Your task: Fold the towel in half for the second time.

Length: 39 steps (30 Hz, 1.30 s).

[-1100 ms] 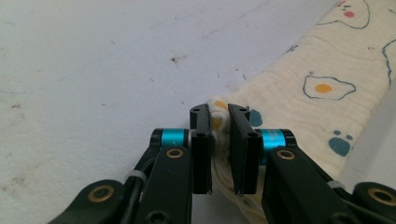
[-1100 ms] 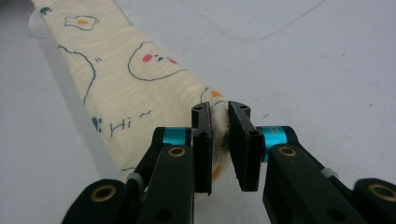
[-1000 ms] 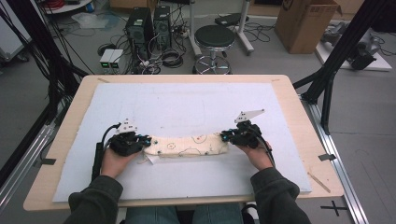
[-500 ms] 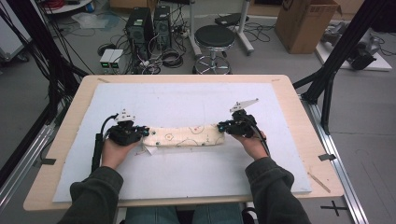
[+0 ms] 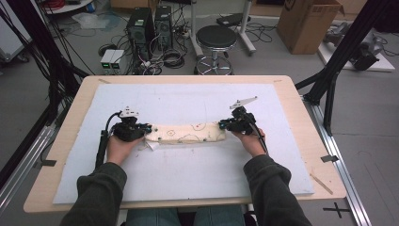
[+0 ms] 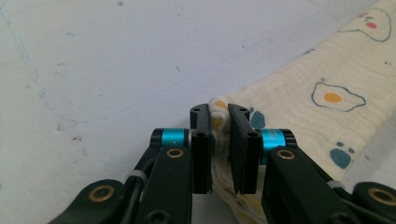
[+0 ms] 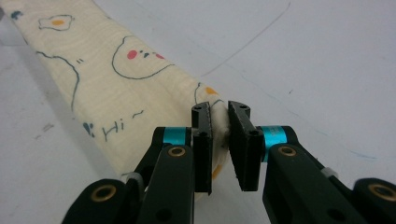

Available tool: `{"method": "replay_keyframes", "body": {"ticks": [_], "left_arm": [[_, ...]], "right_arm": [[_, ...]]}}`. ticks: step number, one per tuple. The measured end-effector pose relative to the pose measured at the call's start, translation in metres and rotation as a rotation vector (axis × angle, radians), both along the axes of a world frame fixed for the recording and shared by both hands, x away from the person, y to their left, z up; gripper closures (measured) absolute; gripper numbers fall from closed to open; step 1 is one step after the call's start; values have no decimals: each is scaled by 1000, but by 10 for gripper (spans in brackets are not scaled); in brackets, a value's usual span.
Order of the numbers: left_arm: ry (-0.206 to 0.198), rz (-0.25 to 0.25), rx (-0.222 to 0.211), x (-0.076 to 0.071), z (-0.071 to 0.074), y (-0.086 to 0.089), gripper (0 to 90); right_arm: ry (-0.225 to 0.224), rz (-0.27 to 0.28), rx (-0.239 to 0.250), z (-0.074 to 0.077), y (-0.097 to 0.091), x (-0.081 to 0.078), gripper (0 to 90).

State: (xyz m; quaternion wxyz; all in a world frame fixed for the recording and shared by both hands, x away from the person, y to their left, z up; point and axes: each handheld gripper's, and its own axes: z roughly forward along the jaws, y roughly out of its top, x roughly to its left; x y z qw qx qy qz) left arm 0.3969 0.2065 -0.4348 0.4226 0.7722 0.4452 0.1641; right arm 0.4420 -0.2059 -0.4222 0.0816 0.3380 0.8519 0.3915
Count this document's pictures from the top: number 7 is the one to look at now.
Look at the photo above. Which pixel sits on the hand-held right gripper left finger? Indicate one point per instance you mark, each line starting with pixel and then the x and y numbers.
pixel 203 149

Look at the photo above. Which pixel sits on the white foam table mat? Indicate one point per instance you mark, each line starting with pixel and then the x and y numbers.
pixel 311 62

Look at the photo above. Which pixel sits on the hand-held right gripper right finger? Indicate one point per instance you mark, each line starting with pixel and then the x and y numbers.
pixel 246 149

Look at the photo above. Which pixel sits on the cream cotton cloth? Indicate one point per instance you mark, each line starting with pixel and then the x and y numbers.
pixel 109 102

